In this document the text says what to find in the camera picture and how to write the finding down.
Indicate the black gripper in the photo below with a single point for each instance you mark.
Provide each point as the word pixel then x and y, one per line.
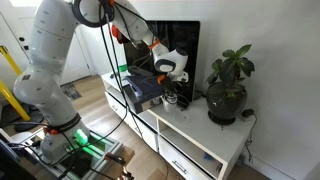
pixel 171 87

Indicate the aluminium robot base platform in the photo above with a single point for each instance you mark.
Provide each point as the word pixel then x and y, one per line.
pixel 100 156

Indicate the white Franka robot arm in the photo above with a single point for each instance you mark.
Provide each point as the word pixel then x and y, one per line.
pixel 50 50

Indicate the navy blue open box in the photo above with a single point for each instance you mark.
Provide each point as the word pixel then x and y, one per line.
pixel 145 85

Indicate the white cabinet drawer front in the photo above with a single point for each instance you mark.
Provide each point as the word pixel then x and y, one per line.
pixel 146 133
pixel 113 103
pixel 183 160

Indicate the white TV cabinet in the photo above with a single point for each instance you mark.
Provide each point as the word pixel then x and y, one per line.
pixel 206 133

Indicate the glossy black plant pot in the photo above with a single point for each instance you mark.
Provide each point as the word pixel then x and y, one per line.
pixel 225 105

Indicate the green plastic bin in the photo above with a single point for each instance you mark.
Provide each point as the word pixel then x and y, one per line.
pixel 123 68

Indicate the black pot saucer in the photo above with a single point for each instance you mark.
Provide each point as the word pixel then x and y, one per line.
pixel 221 122

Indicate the black flat screen TV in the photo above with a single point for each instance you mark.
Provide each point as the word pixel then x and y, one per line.
pixel 186 40

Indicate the small blue shelf object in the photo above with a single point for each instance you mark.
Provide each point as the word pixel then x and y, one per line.
pixel 208 156

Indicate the green leafy plant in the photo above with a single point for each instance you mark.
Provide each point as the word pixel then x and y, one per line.
pixel 233 63

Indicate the black power adapter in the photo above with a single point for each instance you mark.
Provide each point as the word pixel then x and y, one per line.
pixel 248 112

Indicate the black red clamp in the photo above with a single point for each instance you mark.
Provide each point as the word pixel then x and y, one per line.
pixel 115 157

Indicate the patterned door mat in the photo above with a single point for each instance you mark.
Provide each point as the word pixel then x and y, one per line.
pixel 70 91

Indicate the white door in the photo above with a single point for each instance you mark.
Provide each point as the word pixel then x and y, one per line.
pixel 76 56

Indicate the black round stand base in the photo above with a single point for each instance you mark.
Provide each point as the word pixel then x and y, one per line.
pixel 26 125

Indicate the black door lever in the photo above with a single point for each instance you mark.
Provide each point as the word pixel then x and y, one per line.
pixel 26 47

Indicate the yellow metal stand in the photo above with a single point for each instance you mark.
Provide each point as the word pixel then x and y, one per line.
pixel 10 96

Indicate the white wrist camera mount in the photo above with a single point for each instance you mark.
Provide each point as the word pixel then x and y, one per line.
pixel 182 77

